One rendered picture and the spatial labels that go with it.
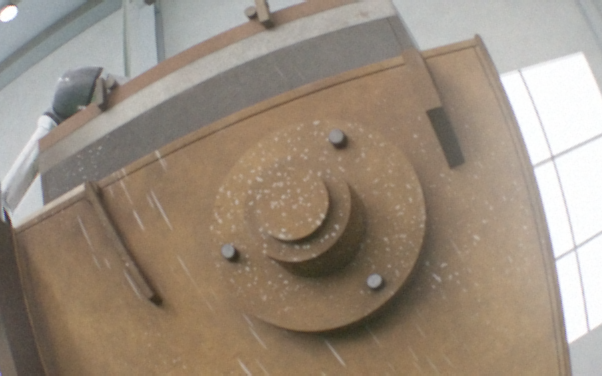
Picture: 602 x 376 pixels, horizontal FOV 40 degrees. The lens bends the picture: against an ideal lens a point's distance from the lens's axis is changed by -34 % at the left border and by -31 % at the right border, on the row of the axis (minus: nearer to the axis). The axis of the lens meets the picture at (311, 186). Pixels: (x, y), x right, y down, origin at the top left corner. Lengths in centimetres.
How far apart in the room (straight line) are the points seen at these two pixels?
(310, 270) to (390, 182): 9
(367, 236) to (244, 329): 13
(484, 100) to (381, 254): 17
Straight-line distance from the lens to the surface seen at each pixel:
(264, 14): 104
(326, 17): 104
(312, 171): 82
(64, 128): 113
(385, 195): 85
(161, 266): 94
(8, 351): 94
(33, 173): 210
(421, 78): 84
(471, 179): 88
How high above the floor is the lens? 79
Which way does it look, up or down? 23 degrees up
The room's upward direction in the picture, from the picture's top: 16 degrees counter-clockwise
